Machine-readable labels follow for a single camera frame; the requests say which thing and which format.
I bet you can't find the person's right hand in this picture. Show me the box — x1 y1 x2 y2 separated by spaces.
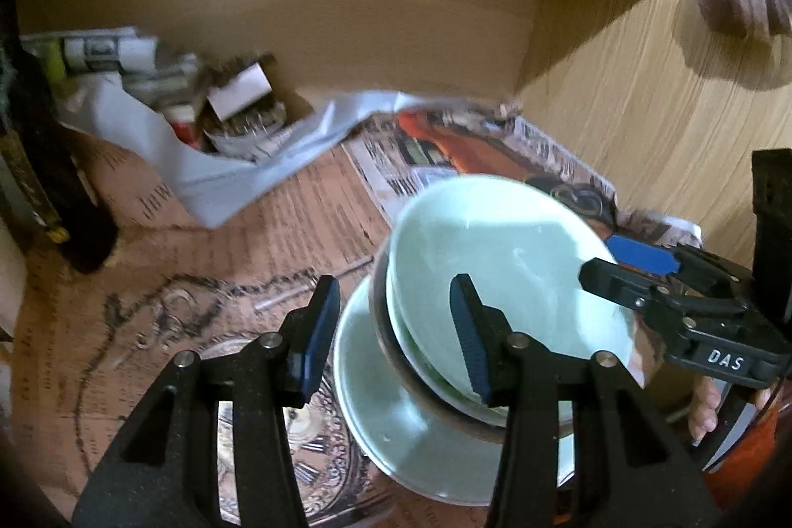
688 376 725 442

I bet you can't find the white card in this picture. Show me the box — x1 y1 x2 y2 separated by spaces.
206 63 273 121

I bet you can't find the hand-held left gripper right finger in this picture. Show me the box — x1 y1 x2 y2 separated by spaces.
448 273 725 528

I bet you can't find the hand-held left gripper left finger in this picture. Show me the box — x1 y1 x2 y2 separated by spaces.
71 274 343 528

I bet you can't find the small bowl of coins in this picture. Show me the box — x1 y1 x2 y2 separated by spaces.
201 98 292 158

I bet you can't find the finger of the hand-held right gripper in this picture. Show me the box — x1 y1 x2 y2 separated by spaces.
578 257 749 320
605 233 752 294

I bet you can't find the mint green bowl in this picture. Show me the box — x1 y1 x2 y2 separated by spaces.
385 175 635 411

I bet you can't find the dark wine bottle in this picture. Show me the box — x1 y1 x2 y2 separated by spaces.
0 0 120 275

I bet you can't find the mint green plate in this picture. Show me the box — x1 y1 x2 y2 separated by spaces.
333 274 576 507

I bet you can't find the lilac bowl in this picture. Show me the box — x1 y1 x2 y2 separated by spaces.
370 256 514 445

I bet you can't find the white paper sheet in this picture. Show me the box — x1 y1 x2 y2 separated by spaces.
58 70 496 229

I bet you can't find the newspaper sheet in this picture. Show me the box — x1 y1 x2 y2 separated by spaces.
343 98 703 250

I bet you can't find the folded newspaper stack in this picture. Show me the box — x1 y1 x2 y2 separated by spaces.
21 27 211 121

